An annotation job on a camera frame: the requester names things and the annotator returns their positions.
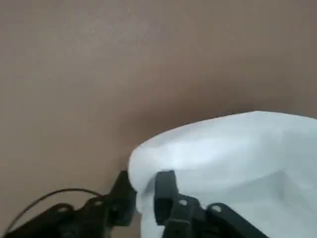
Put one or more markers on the white paper snack box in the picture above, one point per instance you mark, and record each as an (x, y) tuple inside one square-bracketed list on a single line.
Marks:
[(235, 153)]

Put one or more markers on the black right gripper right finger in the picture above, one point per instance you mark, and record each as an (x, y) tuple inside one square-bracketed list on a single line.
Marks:
[(164, 193)]

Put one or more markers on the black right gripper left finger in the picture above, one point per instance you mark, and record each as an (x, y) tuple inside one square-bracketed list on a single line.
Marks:
[(119, 198)]

